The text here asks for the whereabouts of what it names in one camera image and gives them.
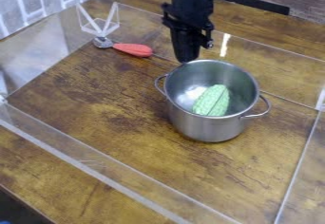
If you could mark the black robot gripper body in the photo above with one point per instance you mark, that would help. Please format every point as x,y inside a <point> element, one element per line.
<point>190,12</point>

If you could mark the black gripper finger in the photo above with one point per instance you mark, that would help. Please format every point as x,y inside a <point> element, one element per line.
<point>173,33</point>
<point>189,40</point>

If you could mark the pink handled metal spoon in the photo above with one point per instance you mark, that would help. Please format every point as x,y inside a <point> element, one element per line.
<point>134,49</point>

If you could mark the black strip on table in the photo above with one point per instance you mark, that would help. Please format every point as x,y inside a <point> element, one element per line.
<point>260,4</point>

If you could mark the green bitter gourd toy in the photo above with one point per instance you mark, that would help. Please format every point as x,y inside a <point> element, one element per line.
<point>213,102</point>

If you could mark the stainless steel pot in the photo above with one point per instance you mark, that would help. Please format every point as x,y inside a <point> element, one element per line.
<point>184,84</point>

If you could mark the clear acrylic barrier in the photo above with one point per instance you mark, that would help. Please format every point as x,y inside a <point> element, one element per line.
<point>90,152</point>

